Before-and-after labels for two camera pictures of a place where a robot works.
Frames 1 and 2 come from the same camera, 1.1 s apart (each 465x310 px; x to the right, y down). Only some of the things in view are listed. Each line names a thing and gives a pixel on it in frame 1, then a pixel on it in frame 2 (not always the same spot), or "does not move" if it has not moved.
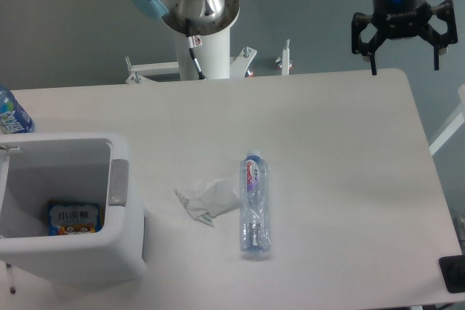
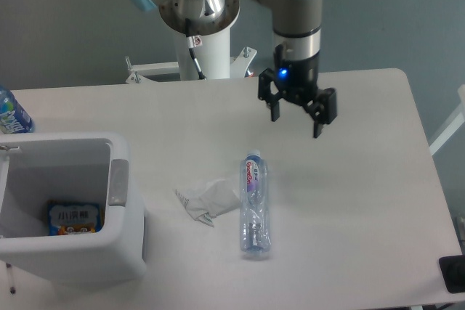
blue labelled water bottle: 14,119 does not move
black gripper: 400,9 → 297,80
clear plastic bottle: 254,203 does not move
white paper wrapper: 208,200 does not move
